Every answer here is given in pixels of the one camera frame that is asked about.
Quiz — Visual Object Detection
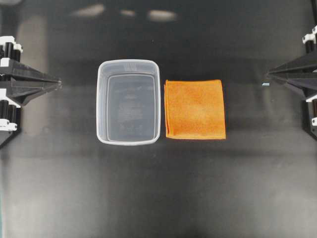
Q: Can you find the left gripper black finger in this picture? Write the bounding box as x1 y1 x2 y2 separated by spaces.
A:
9 60 61 85
9 83 62 106

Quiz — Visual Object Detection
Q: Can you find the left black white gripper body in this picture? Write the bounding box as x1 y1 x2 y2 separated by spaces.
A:
0 36 23 148

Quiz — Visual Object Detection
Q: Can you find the clear plastic container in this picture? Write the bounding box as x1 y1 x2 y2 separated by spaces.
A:
96 59 161 146

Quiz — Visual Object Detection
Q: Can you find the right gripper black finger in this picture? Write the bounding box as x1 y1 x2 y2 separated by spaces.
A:
267 76 317 99
266 52 317 81

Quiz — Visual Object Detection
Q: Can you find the orange folded towel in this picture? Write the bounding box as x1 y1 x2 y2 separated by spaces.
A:
164 79 226 140

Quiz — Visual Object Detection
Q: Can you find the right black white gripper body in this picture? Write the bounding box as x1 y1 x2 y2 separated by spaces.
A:
302 25 317 138

